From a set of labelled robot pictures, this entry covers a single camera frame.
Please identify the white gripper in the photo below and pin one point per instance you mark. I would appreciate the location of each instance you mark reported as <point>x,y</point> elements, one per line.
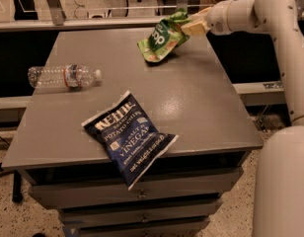
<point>217,20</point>

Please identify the green rice chip bag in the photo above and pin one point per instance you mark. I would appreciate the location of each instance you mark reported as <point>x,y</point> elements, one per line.
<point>166,36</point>

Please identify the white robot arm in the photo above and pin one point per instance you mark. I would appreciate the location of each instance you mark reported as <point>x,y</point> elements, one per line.
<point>279,191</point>

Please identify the blue kettle chip bag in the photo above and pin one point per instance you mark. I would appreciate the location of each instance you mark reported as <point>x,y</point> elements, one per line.
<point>129,137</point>

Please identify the grey drawer cabinet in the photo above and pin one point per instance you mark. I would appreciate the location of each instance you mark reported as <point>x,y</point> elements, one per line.
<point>189,95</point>

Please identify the clear plastic water bottle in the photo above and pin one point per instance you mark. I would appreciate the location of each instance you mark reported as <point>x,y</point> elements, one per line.
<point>71,76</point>

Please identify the person in dark trousers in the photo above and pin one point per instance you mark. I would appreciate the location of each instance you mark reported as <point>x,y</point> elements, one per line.
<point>25,10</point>

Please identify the metal railing frame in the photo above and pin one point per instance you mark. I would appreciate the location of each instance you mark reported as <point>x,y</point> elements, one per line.
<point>59,22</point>

